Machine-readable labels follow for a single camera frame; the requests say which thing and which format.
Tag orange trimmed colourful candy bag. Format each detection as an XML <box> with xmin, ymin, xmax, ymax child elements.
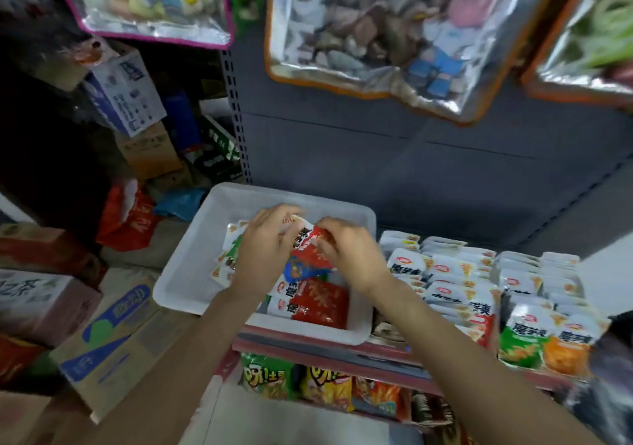
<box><xmin>522</xmin><ymin>0</ymin><xmax>633</xmax><ymax>109</ymax></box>

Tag person's left forearm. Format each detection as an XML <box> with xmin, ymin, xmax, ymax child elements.
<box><xmin>84</xmin><ymin>283</ymin><xmax>268</xmax><ymax>445</ymax></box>

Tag blue display box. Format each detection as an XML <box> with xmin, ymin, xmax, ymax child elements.
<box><xmin>420</xmin><ymin>237</ymin><xmax>500</xmax><ymax>347</ymax></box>

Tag gold display box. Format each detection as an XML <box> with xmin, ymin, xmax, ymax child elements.
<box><xmin>371</xmin><ymin>230</ymin><xmax>427</xmax><ymax>347</ymax></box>

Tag black green carton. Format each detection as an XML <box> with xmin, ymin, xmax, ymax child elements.
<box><xmin>198</xmin><ymin>98</ymin><xmax>243</xmax><ymax>169</ymax></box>

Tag row of orange chip bags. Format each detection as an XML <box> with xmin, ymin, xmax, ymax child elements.
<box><xmin>240</xmin><ymin>353</ymin><xmax>409</xmax><ymax>419</ymax></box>

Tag person's right hand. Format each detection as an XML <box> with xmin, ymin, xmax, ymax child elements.
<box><xmin>311</xmin><ymin>217</ymin><xmax>397</xmax><ymax>299</ymax></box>

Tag person's left hand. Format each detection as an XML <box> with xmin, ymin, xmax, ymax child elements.
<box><xmin>229</xmin><ymin>204</ymin><xmax>306</xmax><ymax>297</ymax></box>

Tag green display box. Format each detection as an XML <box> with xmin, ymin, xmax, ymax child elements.
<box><xmin>497</xmin><ymin>252</ymin><xmax>555</xmax><ymax>370</ymax></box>

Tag white plastic bin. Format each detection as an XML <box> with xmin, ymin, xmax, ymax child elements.
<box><xmin>153</xmin><ymin>183</ymin><xmax>378</xmax><ymax>346</ymax></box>

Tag hanging pastel candy bag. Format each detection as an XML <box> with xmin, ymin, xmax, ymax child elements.
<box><xmin>47</xmin><ymin>0</ymin><xmax>235</xmax><ymax>49</ymax></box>

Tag orange display box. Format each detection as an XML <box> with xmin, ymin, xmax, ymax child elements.
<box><xmin>539</xmin><ymin>252</ymin><xmax>609</xmax><ymax>376</ymax></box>

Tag red plastic bag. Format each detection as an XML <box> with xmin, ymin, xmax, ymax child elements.
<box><xmin>97</xmin><ymin>181</ymin><xmax>160</xmax><ymax>253</ymax></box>

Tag red yellow carton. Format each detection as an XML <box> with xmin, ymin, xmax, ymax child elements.
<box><xmin>0</xmin><ymin>336</ymin><xmax>45</xmax><ymax>382</ymax></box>

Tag blue plastic bag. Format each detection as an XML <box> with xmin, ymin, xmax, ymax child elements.
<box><xmin>156</xmin><ymin>187</ymin><xmax>209</xmax><ymax>223</ymax></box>

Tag orange trimmed toy snack bag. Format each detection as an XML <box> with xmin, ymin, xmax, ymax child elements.
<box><xmin>265</xmin><ymin>0</ymin><xmax>565</xmax><ymax>125</ymax></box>

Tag black plastic wrapped bundle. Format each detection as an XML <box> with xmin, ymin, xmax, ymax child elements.
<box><xmin>568</xmin><ymin>311</ymin><xmax>633</xmax><ymax>445</ymax></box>

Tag person's right forearm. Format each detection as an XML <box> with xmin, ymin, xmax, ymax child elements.
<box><xmin>366</xmin><ymin>282</ymin><xmax>605</xmax><ymax>445</ymax></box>

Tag pale printed carton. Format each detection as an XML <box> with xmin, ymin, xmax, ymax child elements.
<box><xmin>0</xmin><ymin>270</ymin><xmax>103</xmax><ymax>347</ymax></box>

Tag blue print cardboard carton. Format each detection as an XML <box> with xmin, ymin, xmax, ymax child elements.
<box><xmin>51</xmin><ymin>283</ymin><xmax>194</xmax><ymax>423</ymax></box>

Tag pile of snack packets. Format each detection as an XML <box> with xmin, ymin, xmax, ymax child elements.
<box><xmin>210</xmin><ymin>217</ymin><xmax>350</xmax><ymax>329</ymax></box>

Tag plain brown cardboard carton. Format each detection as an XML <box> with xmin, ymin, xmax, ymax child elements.
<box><xmin>117</xmin><ymin>123</ymin><xmax>184</xmax><ymax>182</ymax></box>

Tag white blue carton box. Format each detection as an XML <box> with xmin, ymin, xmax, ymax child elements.
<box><xmin>59</xmin><ymin>36</ymin><xmax>167</xmax><ymax>139</ymax></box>

